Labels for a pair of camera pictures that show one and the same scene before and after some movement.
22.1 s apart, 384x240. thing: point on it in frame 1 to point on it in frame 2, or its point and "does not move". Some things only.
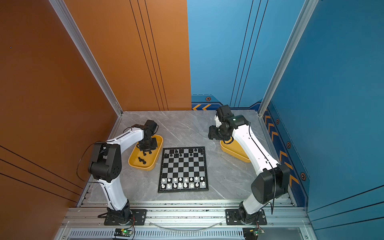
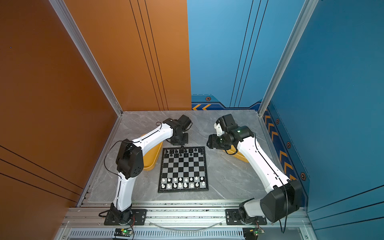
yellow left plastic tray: (138, 161) does not move
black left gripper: (143, 148) to (174, 142)
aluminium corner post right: (307, 8) does not move
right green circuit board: (252, 233) does not move
